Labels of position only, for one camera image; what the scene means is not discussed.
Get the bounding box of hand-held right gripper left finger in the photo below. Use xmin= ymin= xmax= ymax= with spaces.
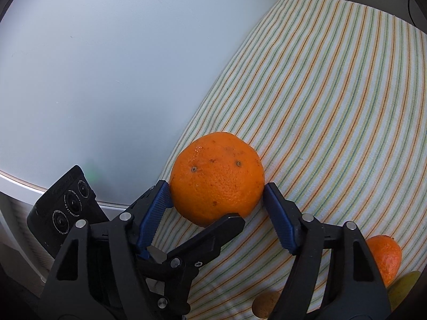
xmin=35 ymin=180 xmax=175 ymax=320

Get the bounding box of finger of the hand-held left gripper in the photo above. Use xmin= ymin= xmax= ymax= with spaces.
xmin=135 ymin=213 xmax=246 ymax=317

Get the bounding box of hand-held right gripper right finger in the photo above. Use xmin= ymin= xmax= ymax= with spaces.
xmin=264 ymin=183 xmax=393 ymax=320

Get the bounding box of rough-skinned large orange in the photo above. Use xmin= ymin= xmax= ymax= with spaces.
xmin=169 ymin=133 xmax=266 ymax=228

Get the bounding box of brown kiwi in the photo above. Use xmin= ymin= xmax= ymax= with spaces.
xmin=252 ymin=290 xmax=284 ymax=319

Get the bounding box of large tangerine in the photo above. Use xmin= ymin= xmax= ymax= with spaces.
xmin=365 ymin=235 xmax=402 ymax=287

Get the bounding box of striped cloth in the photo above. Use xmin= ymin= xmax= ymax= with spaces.
xmin=150 ymin=0 xmax=427 ymax=320

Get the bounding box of yellow-green fruit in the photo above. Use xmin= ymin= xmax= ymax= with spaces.
xmin=387 ymin=271 xmax=422 ymax=310

